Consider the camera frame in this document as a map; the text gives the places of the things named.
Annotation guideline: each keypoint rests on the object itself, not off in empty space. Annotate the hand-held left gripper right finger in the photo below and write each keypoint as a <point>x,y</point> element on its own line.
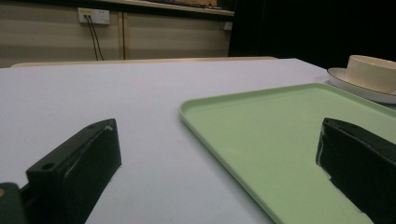
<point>364,165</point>

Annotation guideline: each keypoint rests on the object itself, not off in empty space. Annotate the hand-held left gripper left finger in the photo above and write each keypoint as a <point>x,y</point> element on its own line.
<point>77,174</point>

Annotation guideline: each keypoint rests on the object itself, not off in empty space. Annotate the white plate with dark rim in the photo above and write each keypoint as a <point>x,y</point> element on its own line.
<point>351,87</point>

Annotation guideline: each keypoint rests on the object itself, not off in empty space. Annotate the cream ceramic bowl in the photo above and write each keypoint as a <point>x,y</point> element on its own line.
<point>370,73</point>

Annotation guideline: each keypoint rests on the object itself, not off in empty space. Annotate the light green plastic tray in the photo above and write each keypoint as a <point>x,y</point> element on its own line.
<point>267,140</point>

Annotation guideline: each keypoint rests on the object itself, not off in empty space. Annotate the black curtain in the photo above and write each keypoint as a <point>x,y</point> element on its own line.
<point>311,28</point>

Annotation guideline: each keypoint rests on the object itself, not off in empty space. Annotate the white wall socket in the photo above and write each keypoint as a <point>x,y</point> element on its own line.
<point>94,16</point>

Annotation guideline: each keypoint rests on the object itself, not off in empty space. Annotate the small white wall switch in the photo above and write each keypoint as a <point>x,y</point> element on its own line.
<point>228,26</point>

